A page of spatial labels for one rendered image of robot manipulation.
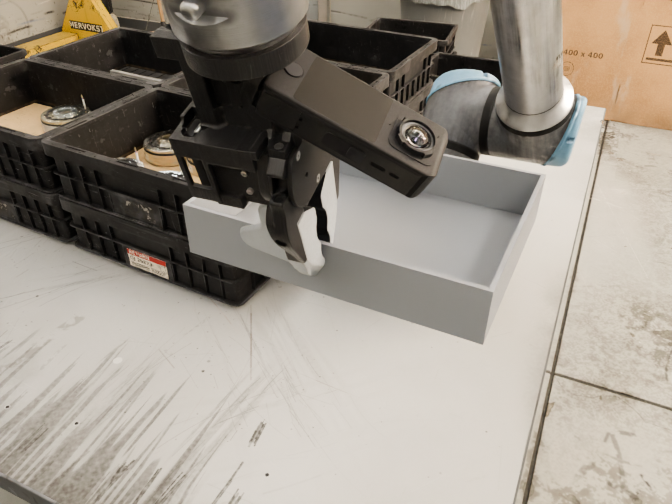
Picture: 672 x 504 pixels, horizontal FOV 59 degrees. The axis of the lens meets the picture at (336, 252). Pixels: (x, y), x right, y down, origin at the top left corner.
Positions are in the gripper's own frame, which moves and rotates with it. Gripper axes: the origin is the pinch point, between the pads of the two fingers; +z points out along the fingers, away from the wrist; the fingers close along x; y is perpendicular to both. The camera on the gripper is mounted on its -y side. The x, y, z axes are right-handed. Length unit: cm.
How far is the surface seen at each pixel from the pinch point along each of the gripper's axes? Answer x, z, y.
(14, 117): -47, 40, 100
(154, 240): -21, 36, 44
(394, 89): -83, 46, 21
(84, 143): -34, 29, 65
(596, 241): -150, 156, -41
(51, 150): -27, 25, 64
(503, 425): -10.2, 43.1, -17.0
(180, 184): -23.8, 23.0, 35.6
